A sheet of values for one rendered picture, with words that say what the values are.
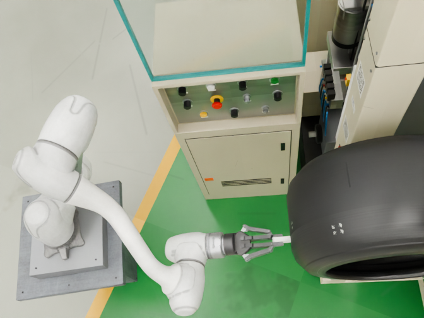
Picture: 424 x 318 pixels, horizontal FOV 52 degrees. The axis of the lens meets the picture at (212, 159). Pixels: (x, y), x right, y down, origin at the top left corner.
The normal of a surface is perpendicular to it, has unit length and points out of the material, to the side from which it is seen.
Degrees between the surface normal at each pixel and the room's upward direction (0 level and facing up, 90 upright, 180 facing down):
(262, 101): 90
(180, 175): 0
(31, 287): 0
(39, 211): 4
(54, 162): 43
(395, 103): 90
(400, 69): 90
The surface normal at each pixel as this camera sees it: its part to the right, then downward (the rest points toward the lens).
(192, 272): 0.51, -0.61
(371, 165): -0.42, -0.37
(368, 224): -0.51, -0.08
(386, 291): -0.14, -0.40
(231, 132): 0.02, 0.91
